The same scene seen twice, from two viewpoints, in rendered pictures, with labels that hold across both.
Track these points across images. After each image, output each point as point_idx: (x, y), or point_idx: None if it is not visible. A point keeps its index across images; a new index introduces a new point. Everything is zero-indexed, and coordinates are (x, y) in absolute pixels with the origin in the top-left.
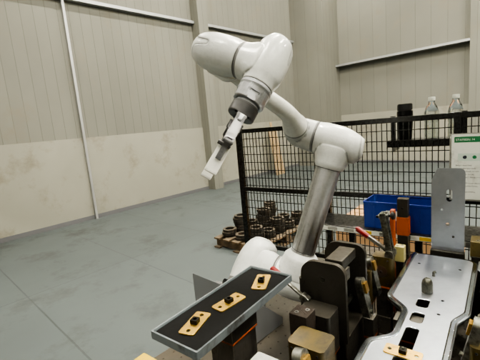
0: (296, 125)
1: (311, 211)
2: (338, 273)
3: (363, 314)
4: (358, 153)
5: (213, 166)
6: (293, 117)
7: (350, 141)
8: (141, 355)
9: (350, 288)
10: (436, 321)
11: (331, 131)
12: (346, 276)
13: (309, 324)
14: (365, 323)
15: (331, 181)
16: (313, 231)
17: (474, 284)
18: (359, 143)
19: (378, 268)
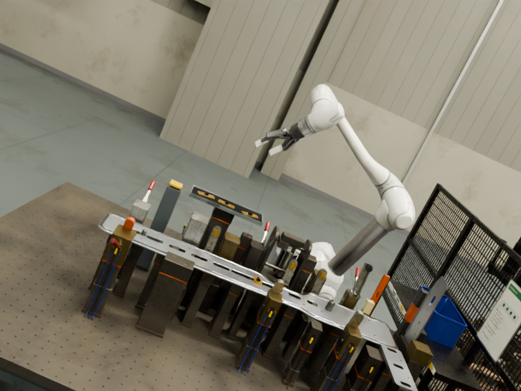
0: (369, 173)
1: (351, 241)
2: (274, 235)
3: (281, 278)
4: (395, 220)
5: (258, 143)
6: (364, 164)
7: (395, 208)
8: (181, 183)
9: (295, 270)
10: (296, 301)
11: (393, 195)
12: (275, 239)
13: (243, 240)
14: None
15: (373, 230)
16: (343, 255)
17: None
18: (398, 214)
19: (343, 298)
